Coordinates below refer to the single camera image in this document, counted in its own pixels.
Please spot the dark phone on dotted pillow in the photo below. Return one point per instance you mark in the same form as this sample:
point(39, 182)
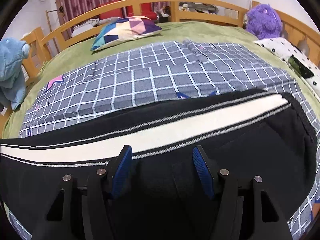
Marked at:
point(302, 70)

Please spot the red chair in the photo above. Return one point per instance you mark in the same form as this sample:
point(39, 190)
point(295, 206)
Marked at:
point(112, 13)
point(146, 10)

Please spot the green fleece bed sheet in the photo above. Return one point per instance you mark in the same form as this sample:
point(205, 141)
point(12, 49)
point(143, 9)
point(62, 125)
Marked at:
point(82, 52)

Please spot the left red chair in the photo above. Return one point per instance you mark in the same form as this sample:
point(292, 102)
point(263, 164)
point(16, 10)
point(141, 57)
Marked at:
point(112, 13)

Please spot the blue grid patterned quilt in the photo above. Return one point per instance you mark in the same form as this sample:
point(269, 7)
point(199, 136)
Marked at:
point(160, 79)

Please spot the cluttered side table items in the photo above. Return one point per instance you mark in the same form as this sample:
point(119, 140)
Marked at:
point(163, 9)

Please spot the right red chair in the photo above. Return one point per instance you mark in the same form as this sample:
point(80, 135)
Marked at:
point(146, 10)

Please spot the colourful geometric pillow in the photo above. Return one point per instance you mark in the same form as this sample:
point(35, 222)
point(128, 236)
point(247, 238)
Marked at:
point(123, 30)

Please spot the light blue fleece garment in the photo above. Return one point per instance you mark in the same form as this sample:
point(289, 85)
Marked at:
point(13, 87)

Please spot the purple plush monster toy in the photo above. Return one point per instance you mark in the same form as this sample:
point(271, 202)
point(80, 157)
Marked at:
point(263, 22)

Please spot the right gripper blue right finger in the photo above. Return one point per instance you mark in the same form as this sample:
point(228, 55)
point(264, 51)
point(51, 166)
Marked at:
point(244, 209)

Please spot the wooden bed frame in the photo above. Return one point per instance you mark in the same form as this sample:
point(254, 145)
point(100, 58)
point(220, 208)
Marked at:
point(52, 54)

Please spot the black sweatpants with white stripe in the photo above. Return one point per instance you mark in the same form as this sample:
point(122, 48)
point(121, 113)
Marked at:
point(250, 133)

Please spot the white black-dotted pillow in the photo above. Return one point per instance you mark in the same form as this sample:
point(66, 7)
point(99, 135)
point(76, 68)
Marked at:
point(283, 49)

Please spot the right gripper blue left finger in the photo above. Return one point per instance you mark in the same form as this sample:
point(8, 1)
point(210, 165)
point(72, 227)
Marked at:
point(84, 212)

